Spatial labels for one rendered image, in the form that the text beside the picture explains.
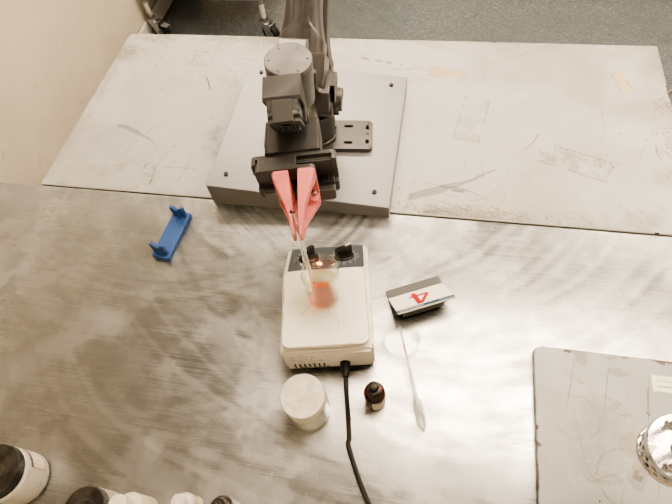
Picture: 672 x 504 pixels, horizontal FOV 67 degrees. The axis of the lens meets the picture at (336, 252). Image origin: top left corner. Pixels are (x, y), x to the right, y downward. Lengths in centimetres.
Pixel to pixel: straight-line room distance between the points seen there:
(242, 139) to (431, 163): 36
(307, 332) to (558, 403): 35
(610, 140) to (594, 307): 35
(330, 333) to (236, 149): 43
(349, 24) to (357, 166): 203
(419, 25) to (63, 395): 244
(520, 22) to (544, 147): 194
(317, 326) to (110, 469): 35
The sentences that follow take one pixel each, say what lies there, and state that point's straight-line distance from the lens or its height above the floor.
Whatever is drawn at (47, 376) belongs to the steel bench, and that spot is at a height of 90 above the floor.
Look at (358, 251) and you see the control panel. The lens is 81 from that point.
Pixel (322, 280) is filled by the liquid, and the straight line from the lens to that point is 70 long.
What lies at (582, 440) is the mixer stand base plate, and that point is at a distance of 77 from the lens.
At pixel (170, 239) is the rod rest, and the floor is 91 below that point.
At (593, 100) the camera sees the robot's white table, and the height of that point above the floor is 90.
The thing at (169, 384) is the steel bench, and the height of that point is 90.
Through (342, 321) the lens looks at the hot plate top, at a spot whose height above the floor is 99.
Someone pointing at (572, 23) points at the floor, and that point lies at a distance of 297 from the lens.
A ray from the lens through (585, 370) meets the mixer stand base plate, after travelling 80.
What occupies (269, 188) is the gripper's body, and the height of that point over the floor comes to 113.
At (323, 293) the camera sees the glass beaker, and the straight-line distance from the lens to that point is 67.
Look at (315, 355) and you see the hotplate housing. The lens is 72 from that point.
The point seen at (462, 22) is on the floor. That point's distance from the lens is 290.
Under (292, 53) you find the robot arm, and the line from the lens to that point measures 64.
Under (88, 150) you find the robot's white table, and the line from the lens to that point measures 118.
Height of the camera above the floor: 163
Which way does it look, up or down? 58 degrees down
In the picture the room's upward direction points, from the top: 10 degrees counter-clockwise
